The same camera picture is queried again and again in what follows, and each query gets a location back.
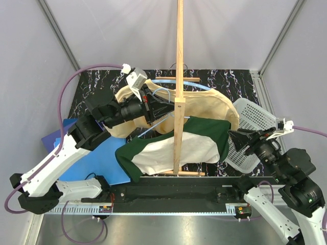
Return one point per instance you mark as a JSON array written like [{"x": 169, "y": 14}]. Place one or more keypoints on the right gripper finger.
[
  {"x": 242, "y": 134},
  {"x": 240, "y": 143}
]

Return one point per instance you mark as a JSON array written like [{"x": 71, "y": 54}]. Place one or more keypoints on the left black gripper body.
[{"x": 145, "y": 103}]

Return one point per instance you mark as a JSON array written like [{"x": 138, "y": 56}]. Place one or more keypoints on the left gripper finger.
[
  {"x": 159, "y": 111},
  {"x": 167, "y": 103}
]

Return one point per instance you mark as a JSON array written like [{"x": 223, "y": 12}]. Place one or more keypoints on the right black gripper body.
[{"x": 254, "y": 142}]

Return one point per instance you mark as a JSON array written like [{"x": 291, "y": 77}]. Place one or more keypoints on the light blue wire hanger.
[{"x": 179, "y": 109}]

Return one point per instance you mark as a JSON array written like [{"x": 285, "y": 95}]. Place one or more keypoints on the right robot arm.
[{"x": 300, "y": 193}]

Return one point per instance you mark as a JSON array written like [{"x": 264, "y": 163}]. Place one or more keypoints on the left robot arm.
[{"x": 40, "y": 188}]

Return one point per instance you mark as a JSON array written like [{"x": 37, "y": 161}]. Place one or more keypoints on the light blue plastic hanger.
[{"x": 193, "y": 84}]

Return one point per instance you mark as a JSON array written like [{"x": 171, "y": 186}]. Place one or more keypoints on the wooden hanger stand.
[{"x": 178, "y": 119}]

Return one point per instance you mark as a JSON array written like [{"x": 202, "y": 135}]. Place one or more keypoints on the cream yellow t shirt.
[{"x": 206, "y": 104}]

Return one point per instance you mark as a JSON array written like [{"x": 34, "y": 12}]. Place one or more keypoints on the white plastic basket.
[{"x": 251, "y": 117}]

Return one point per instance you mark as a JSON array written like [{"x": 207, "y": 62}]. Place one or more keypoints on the black marbled mat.
[{"x": 234, "y": 84}]

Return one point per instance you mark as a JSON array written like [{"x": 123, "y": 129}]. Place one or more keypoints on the blue folder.
[{"x": 100, "y": 162}]

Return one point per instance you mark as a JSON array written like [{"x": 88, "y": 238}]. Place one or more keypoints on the purple folder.
[{"x": 51, "y": 141}]

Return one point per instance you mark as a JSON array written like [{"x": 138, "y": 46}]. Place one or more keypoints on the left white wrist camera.
[{"x": 135, "y": 78}]

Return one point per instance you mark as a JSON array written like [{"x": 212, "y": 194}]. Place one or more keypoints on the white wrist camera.
[
  {"x": 135, "y": 78},
  {"x": 283, "y": 126}
]

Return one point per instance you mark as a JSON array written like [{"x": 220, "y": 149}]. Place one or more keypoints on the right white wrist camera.
[{"x": 283, "y": 126}]

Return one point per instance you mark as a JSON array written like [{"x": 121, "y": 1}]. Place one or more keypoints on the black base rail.
[{"x": 172, "y": 195}]

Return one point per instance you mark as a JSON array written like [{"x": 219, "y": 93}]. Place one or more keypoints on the white slotted cable duct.
[{"x": 82, "y": 210}]

